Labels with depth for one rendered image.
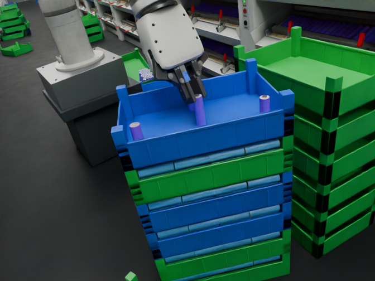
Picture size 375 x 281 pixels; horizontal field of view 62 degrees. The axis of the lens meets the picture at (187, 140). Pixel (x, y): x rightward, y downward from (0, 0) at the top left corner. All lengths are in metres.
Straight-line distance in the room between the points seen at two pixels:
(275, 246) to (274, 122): 0.32
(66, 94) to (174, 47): 0.68
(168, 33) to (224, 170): 0.26
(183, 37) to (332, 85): 0.27
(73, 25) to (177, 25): 0.70
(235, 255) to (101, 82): 0.78
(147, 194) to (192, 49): 0.28
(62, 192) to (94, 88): 0.41
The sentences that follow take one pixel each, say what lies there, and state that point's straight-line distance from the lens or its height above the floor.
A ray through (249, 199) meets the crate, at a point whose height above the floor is 0.27.
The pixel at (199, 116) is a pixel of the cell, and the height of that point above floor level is 0.43.
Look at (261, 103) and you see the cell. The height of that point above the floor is 0.46.
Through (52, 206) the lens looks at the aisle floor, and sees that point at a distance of 1.24.
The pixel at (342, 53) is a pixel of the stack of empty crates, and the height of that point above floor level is 0.44.
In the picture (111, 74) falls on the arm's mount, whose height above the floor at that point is 0.34.
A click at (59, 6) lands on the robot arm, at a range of 1.22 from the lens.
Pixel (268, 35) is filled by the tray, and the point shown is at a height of 0.36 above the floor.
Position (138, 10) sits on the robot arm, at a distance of 0.58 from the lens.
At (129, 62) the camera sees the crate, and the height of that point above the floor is 0.11.
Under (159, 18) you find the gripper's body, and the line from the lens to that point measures 0.57.
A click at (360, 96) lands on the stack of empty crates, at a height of 0.42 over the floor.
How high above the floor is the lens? 0.71
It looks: 32 degrees down
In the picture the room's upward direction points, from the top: 11 degrees counter-clockwise
